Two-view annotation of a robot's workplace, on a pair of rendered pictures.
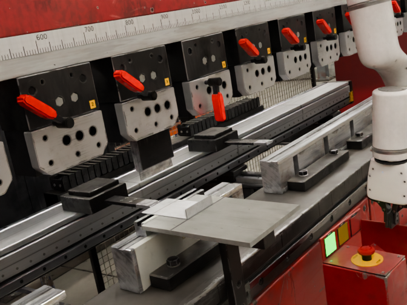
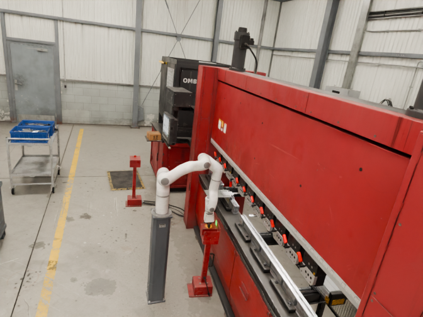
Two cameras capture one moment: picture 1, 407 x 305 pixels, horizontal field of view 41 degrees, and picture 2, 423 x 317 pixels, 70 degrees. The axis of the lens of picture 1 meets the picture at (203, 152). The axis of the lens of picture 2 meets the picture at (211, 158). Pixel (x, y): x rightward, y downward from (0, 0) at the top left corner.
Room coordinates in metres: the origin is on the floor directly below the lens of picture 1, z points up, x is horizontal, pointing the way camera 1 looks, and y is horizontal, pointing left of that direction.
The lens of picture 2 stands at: (2.56, -2.68, 2.46)
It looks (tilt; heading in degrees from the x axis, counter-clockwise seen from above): 19 degrees down; 122
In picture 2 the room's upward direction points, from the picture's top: 7 degrees clockwise
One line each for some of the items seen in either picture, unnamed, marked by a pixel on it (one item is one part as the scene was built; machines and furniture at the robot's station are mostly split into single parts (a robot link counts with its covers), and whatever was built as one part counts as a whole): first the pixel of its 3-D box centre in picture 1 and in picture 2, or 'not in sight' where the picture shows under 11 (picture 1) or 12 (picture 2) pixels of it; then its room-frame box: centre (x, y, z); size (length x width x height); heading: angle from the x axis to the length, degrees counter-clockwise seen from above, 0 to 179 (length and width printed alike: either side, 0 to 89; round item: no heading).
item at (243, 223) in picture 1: (219, 217); (217, 194); (1.01, -0.01, 1.00); 0.26 x 0.18 x 0.01; 50
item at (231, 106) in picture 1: (221, 114); not in sight; (1.96, -0.09, 1.02); 0.44 x 0.06 x 0.04; 140
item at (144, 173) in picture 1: (152, 151); not in sight; (1.11, 0.10, 1.13); 0.10 x 0.02 x 0.10; 140
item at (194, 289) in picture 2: not in sight; (199, 285); (1.17, -0.38, 0.06); 0.25 x 0.20 x 0.12; 45
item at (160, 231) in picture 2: not in sight; (158, 256); (0.88, -0.76, 0.50); 0.18 x 0.18 x 1.00; 53
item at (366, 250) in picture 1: (366, 254); not in sight; (1.15, -0.33, 0.79); 0.04 x 0.04 x 0.04
